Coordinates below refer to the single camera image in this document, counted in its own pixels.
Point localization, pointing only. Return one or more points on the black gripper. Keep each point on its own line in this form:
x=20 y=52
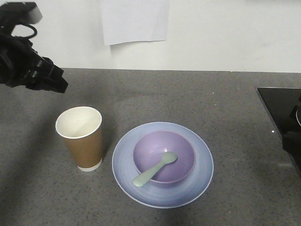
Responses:
x=21 y=65

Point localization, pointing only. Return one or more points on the brown paper cup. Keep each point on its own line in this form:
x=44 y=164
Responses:
x=80 y=128

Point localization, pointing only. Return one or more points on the purple plastic bowl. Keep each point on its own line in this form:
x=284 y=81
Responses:
x=149 y=148

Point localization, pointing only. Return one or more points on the pale green plastic spoon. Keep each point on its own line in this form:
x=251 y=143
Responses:
x=145 y=177

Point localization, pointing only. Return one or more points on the light blue plastic plate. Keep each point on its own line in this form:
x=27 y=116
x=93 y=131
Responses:
x=162 y=196

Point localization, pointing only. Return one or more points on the black induction cooktop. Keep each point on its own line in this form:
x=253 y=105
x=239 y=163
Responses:
x=284 y=108

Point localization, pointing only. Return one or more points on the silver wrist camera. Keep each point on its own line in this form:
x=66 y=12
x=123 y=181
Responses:
x=20 y=12

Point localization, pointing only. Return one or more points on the white paper sheet on wall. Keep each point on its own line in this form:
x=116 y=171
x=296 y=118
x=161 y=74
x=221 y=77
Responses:
x=134 y=20

